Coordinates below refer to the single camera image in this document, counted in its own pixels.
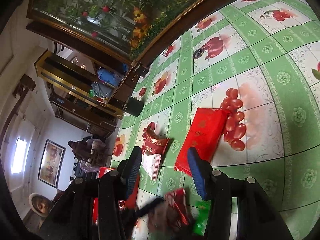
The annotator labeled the red white hearts packet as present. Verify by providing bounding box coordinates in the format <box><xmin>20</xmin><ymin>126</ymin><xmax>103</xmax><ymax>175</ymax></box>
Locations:
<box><xmin>148</xmin><ymin>188</ymin><xmax>190</xmax><ymax>234</ymax></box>

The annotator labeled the red gift box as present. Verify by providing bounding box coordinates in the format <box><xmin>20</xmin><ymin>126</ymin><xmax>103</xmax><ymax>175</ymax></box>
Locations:
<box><xmin>92</xmin><ymin>166</ymin><xmax>141</xmax><ymax>227</ymax></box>

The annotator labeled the red white striped packet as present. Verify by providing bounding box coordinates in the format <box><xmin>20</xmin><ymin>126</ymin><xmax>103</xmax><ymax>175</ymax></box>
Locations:
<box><xmin>143</xmin><ymin>154</ymin><xmax>162</xmax><ymax>181</ymax></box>

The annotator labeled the crumpled red wrapper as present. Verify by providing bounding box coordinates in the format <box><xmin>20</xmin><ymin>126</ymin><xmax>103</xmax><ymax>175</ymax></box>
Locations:
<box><xmin>142</xmin><ymin>126</ymin><xmax>170</xmax><ymax>155</ymax></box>

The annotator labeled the green snack packet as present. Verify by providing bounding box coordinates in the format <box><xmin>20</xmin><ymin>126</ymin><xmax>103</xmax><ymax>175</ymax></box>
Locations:
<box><xmin>193</xmin><ymin>200</ymin><xmax>212</xmax><ymax>236</ymax></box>

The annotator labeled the seated person in background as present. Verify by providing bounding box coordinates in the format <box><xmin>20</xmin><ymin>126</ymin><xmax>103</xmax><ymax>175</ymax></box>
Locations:
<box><xmin>68</xmin><ymin>138</ymin><xmax>109</xmax><ymax>173</ymax></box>

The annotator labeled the large flat red packet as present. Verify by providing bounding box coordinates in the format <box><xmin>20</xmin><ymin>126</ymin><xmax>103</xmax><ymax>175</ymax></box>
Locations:
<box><xmin>174</xmin><ymin>108</ymin><xmax>231</xmax><ymax>176</ymax></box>

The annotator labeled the black round container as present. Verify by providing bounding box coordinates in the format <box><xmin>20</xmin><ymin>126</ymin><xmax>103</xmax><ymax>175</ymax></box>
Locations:
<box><xmin>124</xmin><ymin>96</ymin><xmax>144</xmax><ymax>117</ymax></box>

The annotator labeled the person in red plaid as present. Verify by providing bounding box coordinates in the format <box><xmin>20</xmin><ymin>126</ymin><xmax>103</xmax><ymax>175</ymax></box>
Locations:
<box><xmin>28</xmin><ymin>191</ymin><xmax>64</xmax><ymax>218</ymax></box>

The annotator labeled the small dark jar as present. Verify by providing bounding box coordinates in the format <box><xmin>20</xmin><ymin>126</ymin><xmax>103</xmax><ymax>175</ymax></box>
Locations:
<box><xmin>134</xmin><ymin>63</ymin><xmax>150</xmax><ymax>77</ymax></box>

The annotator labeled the framed wall picture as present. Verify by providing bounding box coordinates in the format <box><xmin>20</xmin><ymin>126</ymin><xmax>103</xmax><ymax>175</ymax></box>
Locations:
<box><xmin>37</xmin><ymin>139</ymin><xmax>66</xmax><ymax>189</ymax></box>

